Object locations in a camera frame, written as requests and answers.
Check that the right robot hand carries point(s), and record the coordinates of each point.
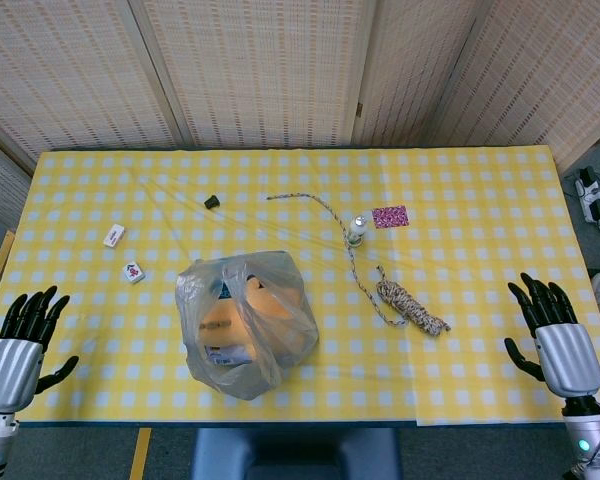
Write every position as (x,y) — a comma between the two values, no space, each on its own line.
(567,356)

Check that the small black cap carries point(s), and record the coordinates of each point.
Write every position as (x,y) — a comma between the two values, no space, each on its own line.
(211,202)

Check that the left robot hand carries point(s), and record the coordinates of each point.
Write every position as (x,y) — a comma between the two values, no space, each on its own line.
(10,364)

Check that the pink patterned card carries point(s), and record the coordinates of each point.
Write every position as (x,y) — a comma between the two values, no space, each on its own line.
(390,216)

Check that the small white bottle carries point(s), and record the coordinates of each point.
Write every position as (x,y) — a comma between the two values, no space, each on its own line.
(357,230)

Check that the yellow checkered tablecloth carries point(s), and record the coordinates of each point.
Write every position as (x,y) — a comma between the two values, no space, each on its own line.
(300,285)

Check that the white power strip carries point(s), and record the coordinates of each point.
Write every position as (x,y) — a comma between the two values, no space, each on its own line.
(590,197)

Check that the bamboo folding screen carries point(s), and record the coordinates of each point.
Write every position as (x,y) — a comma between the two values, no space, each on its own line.
(300,72)

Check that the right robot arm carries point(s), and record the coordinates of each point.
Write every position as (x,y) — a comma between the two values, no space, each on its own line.
(591,440)

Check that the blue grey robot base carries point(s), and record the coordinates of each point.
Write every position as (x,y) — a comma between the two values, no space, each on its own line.
(295,454)

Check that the grey plastic bag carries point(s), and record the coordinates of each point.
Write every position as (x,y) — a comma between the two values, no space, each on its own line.
(247,325)

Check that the mahjong tile red green print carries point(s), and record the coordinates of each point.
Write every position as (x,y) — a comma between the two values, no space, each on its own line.
(133,272)

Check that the white mahjong tile red print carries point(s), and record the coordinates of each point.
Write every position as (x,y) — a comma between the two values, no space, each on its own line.
(114,235)

